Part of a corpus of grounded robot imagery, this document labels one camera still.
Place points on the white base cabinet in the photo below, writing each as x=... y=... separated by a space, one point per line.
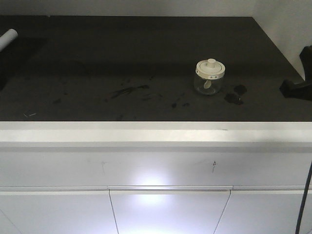
x=154 y=177

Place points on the glass jar with white lid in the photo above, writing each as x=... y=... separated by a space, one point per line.
x=209 y=76

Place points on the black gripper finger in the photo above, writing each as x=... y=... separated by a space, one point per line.
x=306 y=59
x=301 y=90

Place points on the white rolled paper tube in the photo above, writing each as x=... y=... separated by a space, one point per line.
x=7 y=38

